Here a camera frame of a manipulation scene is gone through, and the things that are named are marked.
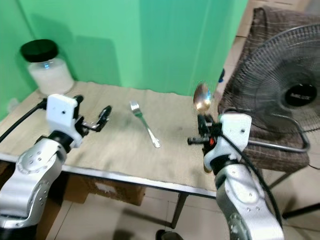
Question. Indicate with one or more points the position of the bronze metal spoon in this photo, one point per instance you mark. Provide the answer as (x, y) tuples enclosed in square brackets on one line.
[(202, 99)]

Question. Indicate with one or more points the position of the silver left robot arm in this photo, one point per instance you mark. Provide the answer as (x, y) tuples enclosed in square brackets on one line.
[(37, 170)]

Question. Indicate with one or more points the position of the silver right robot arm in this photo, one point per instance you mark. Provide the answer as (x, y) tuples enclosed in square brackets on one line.
[(245, 200)]

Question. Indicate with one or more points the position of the silver fork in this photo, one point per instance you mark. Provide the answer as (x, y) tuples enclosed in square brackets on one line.
[(146, 127)]

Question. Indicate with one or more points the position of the beige burlap table mat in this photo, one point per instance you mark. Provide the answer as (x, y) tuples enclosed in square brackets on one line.
[(130, 155)]

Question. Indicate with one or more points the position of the glass jar with black lid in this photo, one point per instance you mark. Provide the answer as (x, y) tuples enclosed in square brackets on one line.
[(51, 74)]

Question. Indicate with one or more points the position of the brown cardboard box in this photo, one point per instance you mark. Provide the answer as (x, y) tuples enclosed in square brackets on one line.
[(105, 189)]

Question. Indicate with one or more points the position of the dark metal table leg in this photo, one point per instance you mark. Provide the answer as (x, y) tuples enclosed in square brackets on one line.
[(181, 210)]

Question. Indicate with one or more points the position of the black standing fan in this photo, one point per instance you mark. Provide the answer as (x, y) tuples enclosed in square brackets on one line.
[(280, 85)]

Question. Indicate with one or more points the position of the brown checked cloth chair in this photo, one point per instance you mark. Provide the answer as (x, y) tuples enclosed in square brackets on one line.
[(270, 25)]

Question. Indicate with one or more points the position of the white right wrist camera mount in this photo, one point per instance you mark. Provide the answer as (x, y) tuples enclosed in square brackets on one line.
[(236, 131)]

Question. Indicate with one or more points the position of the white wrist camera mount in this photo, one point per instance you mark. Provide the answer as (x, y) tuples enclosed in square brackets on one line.
[(236, 131), (62, 112)]

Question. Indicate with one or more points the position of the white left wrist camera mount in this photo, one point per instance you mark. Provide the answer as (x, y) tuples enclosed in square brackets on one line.
[(62, 112)]

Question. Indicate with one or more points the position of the white wall socket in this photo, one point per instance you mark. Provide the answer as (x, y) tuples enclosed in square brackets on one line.
[(11, 105)]

